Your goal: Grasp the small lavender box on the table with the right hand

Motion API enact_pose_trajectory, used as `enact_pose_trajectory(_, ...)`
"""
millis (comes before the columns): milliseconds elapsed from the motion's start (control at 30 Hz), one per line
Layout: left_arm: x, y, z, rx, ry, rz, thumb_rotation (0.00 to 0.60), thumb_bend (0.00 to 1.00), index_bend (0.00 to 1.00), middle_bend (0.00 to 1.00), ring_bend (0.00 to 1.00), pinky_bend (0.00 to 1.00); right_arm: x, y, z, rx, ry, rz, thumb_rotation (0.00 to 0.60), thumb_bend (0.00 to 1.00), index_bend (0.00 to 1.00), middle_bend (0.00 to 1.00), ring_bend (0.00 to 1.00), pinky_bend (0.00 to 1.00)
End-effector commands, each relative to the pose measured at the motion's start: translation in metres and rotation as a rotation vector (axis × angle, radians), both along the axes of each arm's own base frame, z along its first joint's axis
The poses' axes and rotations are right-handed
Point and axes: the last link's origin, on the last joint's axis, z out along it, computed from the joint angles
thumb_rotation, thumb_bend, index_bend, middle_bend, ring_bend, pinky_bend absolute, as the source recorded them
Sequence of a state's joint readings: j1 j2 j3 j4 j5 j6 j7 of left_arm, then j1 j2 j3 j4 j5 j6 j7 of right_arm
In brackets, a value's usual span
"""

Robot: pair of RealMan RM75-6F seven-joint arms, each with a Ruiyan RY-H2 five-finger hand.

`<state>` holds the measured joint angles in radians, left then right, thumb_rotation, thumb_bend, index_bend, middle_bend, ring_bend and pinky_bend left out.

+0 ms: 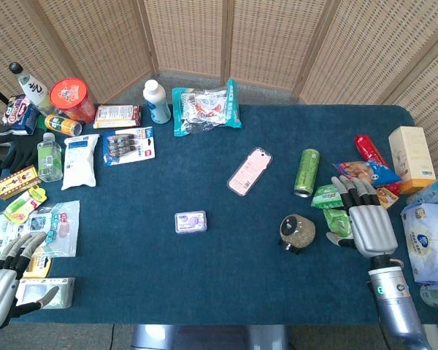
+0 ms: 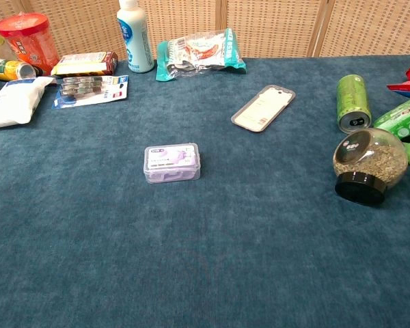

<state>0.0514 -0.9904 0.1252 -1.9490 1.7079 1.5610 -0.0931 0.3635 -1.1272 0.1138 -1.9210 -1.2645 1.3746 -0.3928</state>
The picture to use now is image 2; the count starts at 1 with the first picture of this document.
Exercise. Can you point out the clear plastic box with label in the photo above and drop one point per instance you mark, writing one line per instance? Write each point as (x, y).
(171, 163)

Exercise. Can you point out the red yellow carton box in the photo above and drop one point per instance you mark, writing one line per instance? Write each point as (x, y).
(86, 63)

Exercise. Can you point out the blue velvet tablecloth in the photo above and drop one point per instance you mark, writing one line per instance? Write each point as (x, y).
(205, 205)

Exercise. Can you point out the phone case in clear packaging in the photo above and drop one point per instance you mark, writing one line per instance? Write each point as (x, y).
(263, 108)

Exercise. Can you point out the teal clear snack bag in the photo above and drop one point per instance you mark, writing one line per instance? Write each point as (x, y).
(201, 53)

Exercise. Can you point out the battery blister pack blue card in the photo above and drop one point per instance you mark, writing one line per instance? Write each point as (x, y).
(90, 90)

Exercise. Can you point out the white blue drink bottle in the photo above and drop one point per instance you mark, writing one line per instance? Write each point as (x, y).
(134, 37)

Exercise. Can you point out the woven rattan folding screen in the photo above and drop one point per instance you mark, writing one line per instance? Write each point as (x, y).
(259, 24)

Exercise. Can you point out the round glass jar black lid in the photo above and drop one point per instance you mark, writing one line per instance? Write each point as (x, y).
(370, 165)

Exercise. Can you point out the white soft plastic bag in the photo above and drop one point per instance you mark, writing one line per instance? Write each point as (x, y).
(15, 101)

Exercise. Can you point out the green snack packet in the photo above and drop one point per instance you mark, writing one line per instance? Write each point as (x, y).
(404, 117)

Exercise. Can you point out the red lidded orange jar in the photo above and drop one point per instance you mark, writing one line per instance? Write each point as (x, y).
(29, 40)

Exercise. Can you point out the yellow green drink can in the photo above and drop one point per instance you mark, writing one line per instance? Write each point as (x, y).
(9, 69)

